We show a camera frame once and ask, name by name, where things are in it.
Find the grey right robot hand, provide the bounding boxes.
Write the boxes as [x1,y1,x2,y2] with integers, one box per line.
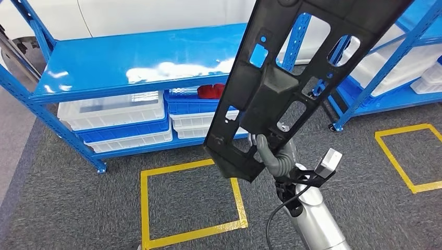
[250,122,298,178]

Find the black plastic frame part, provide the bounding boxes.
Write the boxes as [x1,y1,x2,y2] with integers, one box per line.
[203,0,413,183]

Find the blue steel shelf rack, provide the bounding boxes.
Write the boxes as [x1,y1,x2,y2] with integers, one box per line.
[328,0,442,132]
[0,0,351,174]

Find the red parts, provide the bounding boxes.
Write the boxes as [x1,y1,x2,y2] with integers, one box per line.
[197,83,226,100]

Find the yellow floor tape square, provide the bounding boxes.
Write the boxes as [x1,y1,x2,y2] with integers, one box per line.
[140,158,249,250]
[375,123,442,194]

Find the small white plastic bin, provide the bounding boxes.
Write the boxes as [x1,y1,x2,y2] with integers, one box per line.
[411,77,442,94]
[421,62,442,85]

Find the white car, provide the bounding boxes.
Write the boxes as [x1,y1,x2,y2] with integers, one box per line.
[0,0,332,85]

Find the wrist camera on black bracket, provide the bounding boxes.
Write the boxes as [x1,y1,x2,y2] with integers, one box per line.
[293,148,343,185]

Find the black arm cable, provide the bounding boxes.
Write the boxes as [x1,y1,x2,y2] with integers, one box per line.
[265,183,312,250]

